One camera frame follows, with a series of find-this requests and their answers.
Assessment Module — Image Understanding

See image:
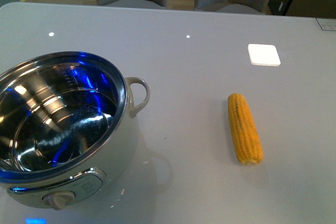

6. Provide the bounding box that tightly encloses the yellow corn cob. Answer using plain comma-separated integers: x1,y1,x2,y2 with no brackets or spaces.
228,93,264,165

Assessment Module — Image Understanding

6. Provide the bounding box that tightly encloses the white electric cooking pot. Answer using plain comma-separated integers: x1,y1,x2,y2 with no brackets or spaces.
1,51,150,210

